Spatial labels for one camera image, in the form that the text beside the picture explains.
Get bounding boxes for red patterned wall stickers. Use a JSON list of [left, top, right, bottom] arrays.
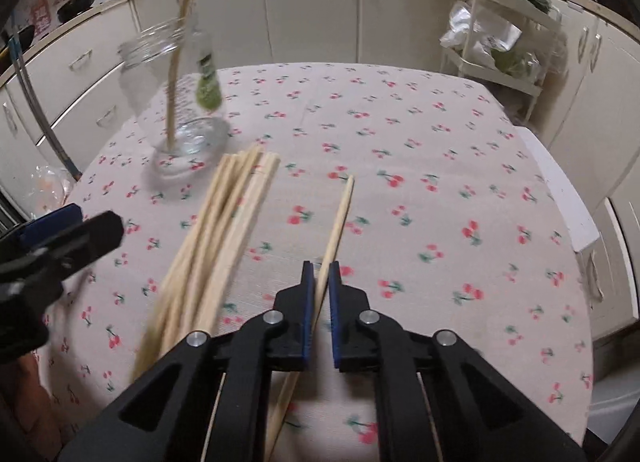
[[27, 0, 54, 38]]

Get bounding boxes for white storage cart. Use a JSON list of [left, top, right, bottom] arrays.
[[440, 0, 563, 129]]

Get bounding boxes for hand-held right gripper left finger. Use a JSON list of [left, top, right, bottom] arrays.
[[57, 261, 317, 462]]

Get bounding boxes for black pan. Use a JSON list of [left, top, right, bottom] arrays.
[[0, 24, 37, 73], [56, 0, 99, 23]]

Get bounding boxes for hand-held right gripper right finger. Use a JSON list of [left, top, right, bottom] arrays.
[[328, 261, 588, 462]]

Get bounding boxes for metal pole blue grip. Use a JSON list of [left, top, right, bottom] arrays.
[[7, 36, 84, 183]]

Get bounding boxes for cherry print tablecloth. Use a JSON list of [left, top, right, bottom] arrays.
[[32, 62, 596, 462]]

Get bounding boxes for white chair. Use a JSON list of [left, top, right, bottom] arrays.
[[517, 127, 601, 253]]

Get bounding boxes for bundle of wooden chopsticks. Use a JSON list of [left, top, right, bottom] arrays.
[[131, 147, 281, 383]]

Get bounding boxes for cream door cabinet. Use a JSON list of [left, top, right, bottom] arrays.
[[132, 0, 463, 75], [540, 0, 640, 343]]

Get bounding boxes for wooden chopstick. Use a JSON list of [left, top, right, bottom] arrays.
[[166, 0, 205, 145], [262, 174, 356, 462]]

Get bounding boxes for clear plastic bag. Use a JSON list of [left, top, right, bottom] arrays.
[[25, 164, 77, 209]]

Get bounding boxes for green produce bag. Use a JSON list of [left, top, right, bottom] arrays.
[[492, 42, 546, 78]]

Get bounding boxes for white plastic bag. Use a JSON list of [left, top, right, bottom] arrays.
[[440, 2, 523, 67]]

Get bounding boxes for clear glass jar green label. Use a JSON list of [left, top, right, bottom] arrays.
[[117, 19, 232, 177]]

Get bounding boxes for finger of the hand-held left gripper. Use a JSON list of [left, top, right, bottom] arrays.
[[30, 210, 126, 276], [19, 203, 84, 249]]

